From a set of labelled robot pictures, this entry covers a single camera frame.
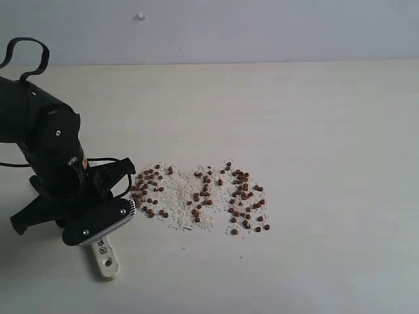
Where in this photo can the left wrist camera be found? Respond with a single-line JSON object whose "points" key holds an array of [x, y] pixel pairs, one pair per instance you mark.
{"points": [[98, 222]]}

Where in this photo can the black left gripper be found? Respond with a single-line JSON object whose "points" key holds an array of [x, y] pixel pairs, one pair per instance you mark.
{"points": [[68, 187]]}

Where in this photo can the white paint brush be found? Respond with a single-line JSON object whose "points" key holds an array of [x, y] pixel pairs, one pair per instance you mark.
{"points": [[102, 259]]}

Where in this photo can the brown beads and white powder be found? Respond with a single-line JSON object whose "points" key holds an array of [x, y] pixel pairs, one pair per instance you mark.
{"points": [[201, 197]]}

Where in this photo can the white wall plug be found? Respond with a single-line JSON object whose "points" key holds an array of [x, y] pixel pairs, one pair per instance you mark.
{"points": [[140, 17]]}

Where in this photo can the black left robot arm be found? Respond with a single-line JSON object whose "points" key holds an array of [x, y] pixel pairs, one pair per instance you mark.
{"points": [[41, 125]]}

